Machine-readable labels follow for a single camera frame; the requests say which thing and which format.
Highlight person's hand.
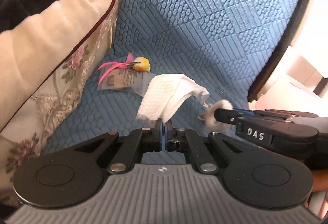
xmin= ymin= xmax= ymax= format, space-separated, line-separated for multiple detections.
xmin=305 ymin=170 xmax=327 ymax=219

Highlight white knitted cloth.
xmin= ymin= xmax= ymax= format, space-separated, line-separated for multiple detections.
xmin=136 ymin=74 xmax=210 ymax=123

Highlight white fluffy ring keychain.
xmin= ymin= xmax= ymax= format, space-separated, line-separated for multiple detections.
xmin=197 ymin=99 xmax=233 ymax=132

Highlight floral beige pillow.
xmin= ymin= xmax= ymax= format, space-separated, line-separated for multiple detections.
xmin=1 ymin=0 xmax=120 ymax=189

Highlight black sofa frame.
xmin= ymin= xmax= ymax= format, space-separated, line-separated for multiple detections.
xmin=247 ymin=0 xmax=310 ymax=102

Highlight pink storage box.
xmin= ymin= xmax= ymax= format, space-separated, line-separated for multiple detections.
xmin=248 ymin=46 xmax=327 ymax=117

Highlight yellow pink feather toy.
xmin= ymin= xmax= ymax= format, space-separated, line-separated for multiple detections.
xmin=98 ymin=52 xmax=151 ymax=85

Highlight blue quilted sofa cover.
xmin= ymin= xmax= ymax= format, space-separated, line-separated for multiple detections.
xmin=42 ymin=0 xmax=312 ymax=155

